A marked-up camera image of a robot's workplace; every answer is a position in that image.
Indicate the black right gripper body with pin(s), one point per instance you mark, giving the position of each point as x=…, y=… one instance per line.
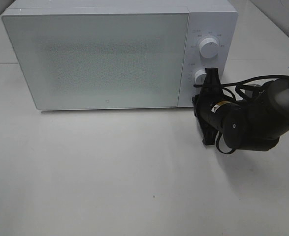
x=210, y=118

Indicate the white timer knob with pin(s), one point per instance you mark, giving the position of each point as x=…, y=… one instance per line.
x=200, y=76

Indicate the white microwave door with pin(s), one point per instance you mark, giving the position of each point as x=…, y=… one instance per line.
x=75, y=62

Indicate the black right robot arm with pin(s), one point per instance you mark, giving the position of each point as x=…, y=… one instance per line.
x=248, y=115

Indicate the white upper power knob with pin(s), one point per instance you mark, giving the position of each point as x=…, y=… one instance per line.
x=208, y=47

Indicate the white microwave oven body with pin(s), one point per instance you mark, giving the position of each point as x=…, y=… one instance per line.
x=205, y=17

